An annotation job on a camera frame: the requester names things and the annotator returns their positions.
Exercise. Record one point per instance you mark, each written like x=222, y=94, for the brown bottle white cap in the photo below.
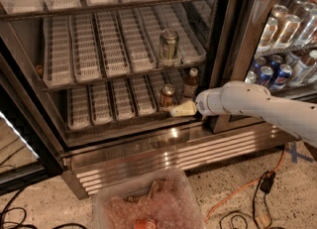
x=190, y=84

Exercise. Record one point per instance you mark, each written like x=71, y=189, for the clear plastic bin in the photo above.
x=163, y=197

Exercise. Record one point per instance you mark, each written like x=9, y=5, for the steel fridge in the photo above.
x=80, y=83

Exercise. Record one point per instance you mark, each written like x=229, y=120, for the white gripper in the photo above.
x=206, y=104

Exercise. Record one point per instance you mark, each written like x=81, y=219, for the glass fridge door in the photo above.
x=236, y=34

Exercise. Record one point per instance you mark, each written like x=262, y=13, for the blue pepsi can rear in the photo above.
x=283, y=73

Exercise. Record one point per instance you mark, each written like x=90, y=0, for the black power adapter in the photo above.
x=267, y=182

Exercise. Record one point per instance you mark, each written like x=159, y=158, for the silver diet can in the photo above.
x=251, y=77

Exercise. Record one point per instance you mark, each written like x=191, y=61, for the brown soda can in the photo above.
x=167, y=96

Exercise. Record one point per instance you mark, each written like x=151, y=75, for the red cola can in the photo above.
x=145, y=224

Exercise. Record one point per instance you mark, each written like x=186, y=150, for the blue pepsi can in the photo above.
x=283, y=73
x=265, y=74

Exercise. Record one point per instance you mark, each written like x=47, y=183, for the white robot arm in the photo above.
x=297, y=118

